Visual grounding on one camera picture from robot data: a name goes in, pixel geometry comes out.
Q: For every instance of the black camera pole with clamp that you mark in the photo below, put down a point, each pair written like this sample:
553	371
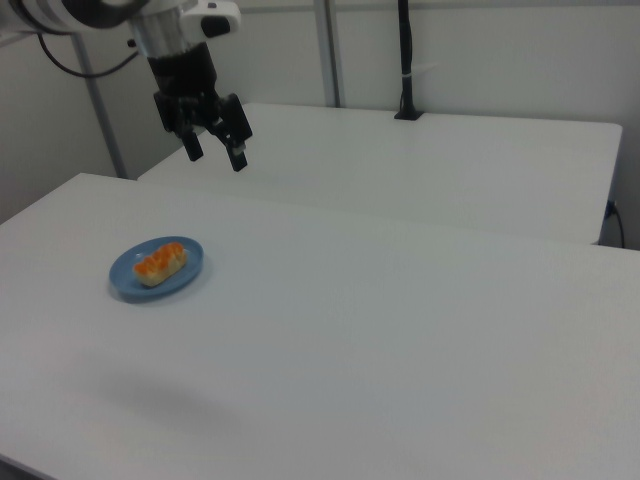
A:
406	50

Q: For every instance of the white side table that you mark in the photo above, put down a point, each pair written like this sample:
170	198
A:
450	170

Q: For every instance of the orange-topped bread roll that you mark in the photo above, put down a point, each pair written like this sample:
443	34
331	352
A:
160	265

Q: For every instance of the blue round plate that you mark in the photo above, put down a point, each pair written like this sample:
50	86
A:
122	274

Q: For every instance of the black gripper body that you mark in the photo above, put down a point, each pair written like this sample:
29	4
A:
185	80

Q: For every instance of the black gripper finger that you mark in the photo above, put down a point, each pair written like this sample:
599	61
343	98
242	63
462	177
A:
236	152
192	146

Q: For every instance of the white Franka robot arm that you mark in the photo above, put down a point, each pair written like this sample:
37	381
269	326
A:
160	30

